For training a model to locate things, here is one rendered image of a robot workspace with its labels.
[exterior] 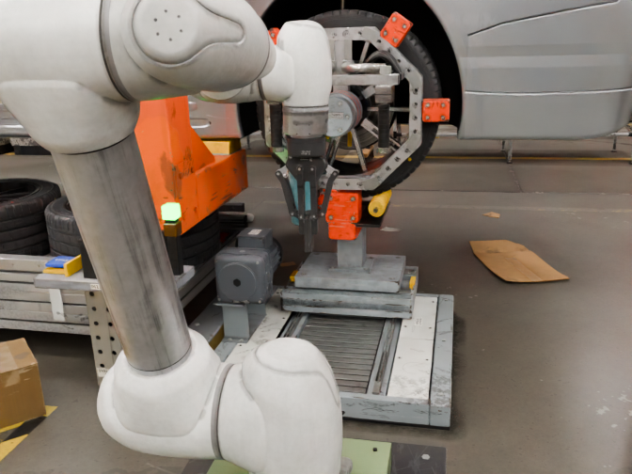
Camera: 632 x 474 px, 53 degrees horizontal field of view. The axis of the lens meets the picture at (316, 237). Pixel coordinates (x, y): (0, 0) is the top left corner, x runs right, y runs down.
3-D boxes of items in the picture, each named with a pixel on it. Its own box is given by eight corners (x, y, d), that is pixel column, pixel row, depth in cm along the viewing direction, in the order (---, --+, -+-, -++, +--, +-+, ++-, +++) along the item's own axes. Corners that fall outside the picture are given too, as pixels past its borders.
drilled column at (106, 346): (145, 397, 204) (130, 276, 191) (130, 415, 195) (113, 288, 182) (117, 394, 206) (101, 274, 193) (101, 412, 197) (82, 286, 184)
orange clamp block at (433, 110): (422, 118, 216) (449, 118, 214) (420, 122, 209) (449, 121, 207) (422, 98, 214) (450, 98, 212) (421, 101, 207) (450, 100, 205)
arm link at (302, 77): (336, 102, 127) (272, 102, 129) (335, 20, 122) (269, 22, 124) (327, 107, 117) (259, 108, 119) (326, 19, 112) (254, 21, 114)
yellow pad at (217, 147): (242, 149, 250) (241, 136, 249) (229, 155, 237) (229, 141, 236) (209, 149, 253) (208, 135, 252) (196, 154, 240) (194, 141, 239)
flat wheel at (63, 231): (225, 227, 292) (221, 177, 285) (215, 277, 229) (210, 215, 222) (79, 234, 288) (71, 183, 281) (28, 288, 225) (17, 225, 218)
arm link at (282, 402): (335, 504, 96) (333, 376, 90) (220, 492, 100) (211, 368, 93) (348, 440, 112) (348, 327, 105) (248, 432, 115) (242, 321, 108)
